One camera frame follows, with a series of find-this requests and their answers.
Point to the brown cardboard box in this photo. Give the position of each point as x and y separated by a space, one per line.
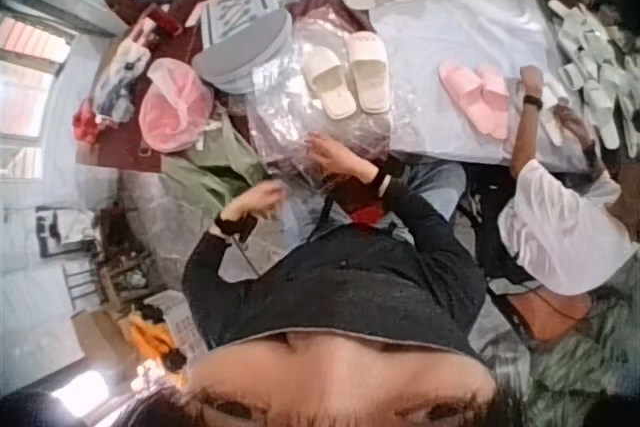
97 334

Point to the pink plastic bag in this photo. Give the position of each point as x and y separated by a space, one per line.
172 109

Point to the green patterned mat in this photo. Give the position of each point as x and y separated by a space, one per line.
575 377

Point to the printed white carton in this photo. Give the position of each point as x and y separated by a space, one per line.
182 324

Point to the yellow bag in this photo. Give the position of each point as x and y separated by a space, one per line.
145 337

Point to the small red cloth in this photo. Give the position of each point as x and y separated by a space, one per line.
369 216

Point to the red plastic tool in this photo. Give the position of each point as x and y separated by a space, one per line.
161 21

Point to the wooden stool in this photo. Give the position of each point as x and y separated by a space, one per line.
85 287

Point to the maroon table cloth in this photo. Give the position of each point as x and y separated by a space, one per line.
120 149

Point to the light blue sheet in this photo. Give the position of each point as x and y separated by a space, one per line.
460 37

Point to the person's legs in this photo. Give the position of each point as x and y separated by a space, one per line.
435 182

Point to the white slipper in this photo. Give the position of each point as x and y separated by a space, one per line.
330 84
370 72

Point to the large clear plastic bag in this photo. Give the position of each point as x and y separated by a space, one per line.
285 117

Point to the person's left hand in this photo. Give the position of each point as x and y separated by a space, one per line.
250 204

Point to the stack of grey-blue mats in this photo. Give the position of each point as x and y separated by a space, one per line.
245 59

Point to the person's right hand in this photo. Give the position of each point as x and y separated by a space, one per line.
342 159

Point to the row of white slippers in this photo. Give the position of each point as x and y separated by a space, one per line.
595 72

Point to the green plastic bag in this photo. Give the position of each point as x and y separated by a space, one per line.
215 169

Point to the blue white striped package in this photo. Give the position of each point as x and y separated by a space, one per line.
240 7

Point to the pink slipper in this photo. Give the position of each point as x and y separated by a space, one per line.
495 102
462 89

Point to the orange stool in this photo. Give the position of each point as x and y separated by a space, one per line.
547 314

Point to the black wrist band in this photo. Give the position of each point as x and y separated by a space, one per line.
232 227
382 181

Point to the white blue printed bag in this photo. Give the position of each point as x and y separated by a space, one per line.
120 79

